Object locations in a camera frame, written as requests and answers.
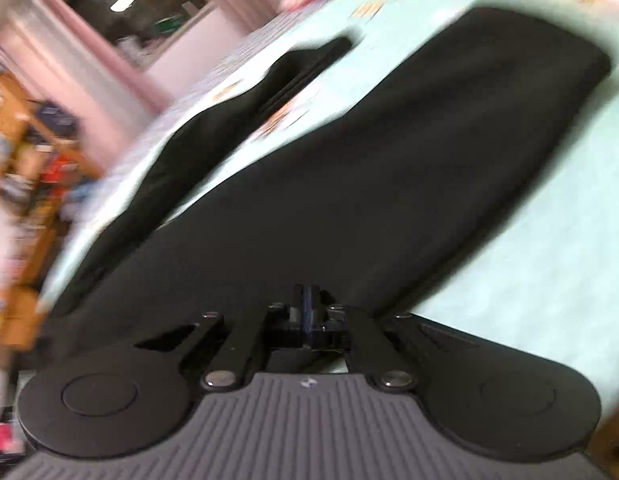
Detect teal bee-print quilted blanket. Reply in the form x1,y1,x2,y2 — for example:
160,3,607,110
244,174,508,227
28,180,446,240
40,0,619,443

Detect wooden bookshelf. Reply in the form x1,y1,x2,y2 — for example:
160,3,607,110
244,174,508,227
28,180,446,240
0,72,106,352

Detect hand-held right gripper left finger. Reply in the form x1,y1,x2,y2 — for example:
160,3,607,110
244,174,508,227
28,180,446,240
134,284,308,393

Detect window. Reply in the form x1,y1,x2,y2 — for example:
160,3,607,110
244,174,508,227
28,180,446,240
70,0,216,69

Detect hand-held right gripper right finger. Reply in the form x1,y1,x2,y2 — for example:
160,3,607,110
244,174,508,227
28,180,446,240
306,284,484,393

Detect black pants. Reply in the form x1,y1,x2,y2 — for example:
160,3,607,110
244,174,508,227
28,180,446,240
40,7,613,381

